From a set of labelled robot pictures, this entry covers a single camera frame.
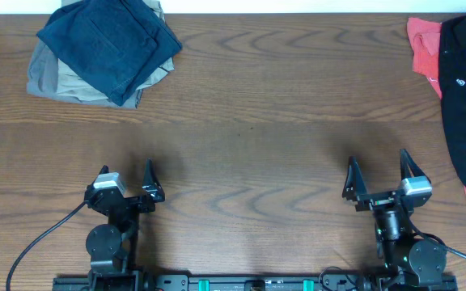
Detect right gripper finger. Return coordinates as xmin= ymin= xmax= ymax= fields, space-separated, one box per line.
xmin=342 ymin=156 xmax=367 ymax=201
xmin=400 ymin=149 xmax=429 ymax=179

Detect navy blue shorts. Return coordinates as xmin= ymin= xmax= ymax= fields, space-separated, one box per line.
xmin=36 ymin=0 xmax=184 ymax=108

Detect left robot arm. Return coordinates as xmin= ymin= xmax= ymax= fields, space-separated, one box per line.
xmin=84 ymin=159 xmax=165 ymax=290

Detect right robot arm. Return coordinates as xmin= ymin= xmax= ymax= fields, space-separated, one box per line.
xmin=342 ymin=149 xmax=447 ymax=290

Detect folded grey trousers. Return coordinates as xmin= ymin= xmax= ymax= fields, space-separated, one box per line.
xmin=27 ymin=40 xmax=142 ymax=109

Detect red garment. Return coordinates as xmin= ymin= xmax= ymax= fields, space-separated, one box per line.
xmin=406 ymin=17 xmax=466 ymax=197

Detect folded khaki trousers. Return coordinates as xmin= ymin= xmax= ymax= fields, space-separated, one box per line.
xmin=55 ymin=0 xmax=176 ymax=103

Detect left black cable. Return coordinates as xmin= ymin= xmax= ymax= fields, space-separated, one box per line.
xmin=5 ymin=200 xmax=89 ymax=291

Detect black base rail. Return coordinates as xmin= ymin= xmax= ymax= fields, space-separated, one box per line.
xmin=52 ymin=272 xmax=459 ymax=291

